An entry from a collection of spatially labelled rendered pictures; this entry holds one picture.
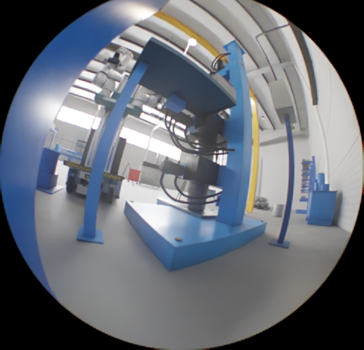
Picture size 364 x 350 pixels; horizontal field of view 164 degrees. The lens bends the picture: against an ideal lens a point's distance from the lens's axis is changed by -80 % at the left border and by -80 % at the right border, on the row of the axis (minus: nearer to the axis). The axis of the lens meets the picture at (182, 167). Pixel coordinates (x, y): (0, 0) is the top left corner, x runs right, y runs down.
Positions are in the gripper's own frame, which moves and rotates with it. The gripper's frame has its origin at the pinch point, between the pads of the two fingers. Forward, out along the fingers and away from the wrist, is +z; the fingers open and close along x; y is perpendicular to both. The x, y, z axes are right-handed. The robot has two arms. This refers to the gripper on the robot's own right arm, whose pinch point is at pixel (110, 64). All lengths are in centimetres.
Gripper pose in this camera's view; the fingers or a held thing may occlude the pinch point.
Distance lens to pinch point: 135.8
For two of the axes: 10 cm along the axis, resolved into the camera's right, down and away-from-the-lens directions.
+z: 1.5, 9.0, -4.0
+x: -7.7, -1.4, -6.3
